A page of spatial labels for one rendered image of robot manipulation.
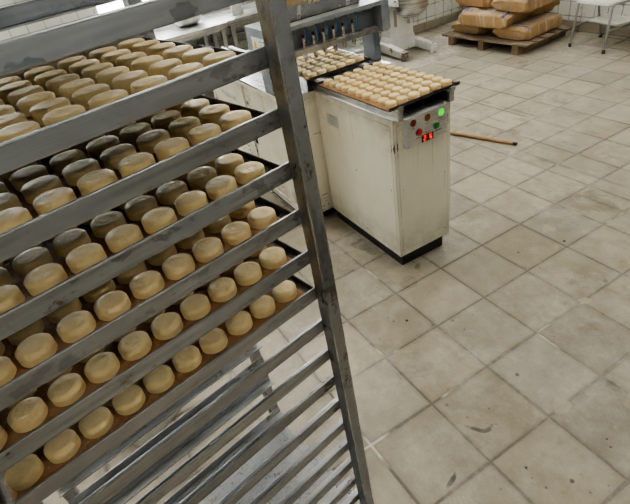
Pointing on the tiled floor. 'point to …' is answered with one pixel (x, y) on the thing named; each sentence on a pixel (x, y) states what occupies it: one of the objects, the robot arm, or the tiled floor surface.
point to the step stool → (606, 18)
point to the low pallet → (507, 39)
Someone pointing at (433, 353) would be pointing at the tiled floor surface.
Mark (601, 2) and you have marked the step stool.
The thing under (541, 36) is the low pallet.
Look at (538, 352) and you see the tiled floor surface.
